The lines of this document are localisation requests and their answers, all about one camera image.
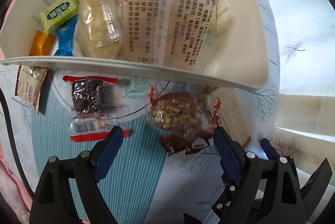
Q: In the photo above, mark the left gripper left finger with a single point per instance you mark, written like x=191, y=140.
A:
x=53, y=200

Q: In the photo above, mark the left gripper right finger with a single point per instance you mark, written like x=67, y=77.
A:
x=256, y=190

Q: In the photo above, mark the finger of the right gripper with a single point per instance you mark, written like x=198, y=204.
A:
x=269, y=150

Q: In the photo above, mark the nut brittle clear packet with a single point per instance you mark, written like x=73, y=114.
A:
x=183, y=113

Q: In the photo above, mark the dark date cake red-strip packet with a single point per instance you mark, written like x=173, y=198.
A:
x=94, y=104

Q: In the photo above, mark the Lipo red white snack packet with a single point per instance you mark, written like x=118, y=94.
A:
x=29, y=83

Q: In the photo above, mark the blue foil snack packet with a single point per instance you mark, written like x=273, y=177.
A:
x=65, y=34

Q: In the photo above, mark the clear bag with printed text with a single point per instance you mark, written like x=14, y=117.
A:
x=167, y=33

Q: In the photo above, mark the clear bag pale cake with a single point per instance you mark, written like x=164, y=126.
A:
x=99, y=30

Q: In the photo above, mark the green snack packet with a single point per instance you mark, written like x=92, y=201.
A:
x=57, y=14

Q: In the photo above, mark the wafer biscuit pack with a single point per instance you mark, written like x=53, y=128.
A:
x=230, y=113

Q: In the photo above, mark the small brown chocolate packet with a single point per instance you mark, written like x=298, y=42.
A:
x=174, y=144

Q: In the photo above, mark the pink quilted blanket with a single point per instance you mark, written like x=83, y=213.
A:
x=13, y=191

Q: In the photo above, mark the white leaf-print bedsheet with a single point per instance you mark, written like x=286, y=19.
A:
x=145, y=185

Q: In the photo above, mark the white floral curtain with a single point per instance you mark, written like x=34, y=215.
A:
x=304, y=126

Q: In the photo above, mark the white plastic storage bin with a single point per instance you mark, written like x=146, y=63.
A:
x=204, y=42

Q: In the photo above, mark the orange snack packet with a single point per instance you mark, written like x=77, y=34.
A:
x=42, y=44

